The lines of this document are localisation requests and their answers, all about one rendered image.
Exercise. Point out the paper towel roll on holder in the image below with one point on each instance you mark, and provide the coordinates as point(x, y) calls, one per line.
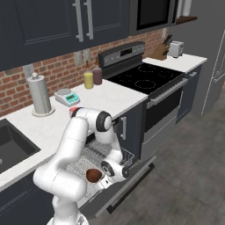
point(39, 93)

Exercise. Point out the wide dark upper cupboard door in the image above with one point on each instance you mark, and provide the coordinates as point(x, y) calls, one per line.
point(38, 26)

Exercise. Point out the wooden wall shelf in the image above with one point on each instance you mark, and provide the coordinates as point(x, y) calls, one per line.
point(186, 20)

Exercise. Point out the dark lower cupboard door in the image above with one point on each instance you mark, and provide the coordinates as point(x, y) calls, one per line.
point(132, 129)

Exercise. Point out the white kitchen scale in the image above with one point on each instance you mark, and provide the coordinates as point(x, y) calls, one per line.
point(68, 97)

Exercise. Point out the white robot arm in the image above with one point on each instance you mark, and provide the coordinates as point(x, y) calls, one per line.
point(73, 140)

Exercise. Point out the grey fridge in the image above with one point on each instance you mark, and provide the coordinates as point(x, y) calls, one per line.
point(205, 44)

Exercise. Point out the brown bowl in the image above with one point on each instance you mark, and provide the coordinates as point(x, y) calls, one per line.
point(93, 175)

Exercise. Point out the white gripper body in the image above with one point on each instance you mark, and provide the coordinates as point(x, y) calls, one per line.
point(105, 183)

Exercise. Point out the dark grey dishwasher door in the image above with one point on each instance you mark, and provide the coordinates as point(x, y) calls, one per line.
point(129, 183)

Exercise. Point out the red cup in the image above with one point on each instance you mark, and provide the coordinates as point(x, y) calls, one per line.
point(73, 110)

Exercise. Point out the white jar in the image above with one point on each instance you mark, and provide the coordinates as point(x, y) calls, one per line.
point(184, 7)

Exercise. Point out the wooden knife block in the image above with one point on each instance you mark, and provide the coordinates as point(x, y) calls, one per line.
point(161, 50)

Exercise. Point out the dark lower cupboard run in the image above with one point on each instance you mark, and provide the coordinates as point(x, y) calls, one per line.
point(190, 93)

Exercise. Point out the black sink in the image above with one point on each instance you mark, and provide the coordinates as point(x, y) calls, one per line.
point(13, 146)

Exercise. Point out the black microwave oven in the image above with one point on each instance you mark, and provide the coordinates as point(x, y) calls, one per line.
point(152, 13)

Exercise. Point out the grey wall socket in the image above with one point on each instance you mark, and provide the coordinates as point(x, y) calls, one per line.
point(164, 32)
point(78, 58)
point(87, 55)
point(28, 71)

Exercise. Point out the dark cupboard under sink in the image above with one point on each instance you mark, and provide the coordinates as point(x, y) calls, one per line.
point(20, 202)

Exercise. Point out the narrow dark upper cupboard door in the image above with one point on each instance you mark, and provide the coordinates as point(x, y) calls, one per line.
point(110, 19)

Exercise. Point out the white toaster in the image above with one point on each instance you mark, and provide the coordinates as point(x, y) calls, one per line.
point(175, 49)

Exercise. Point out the black and steel stove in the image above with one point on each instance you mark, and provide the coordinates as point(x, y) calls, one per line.
point(146, 79)

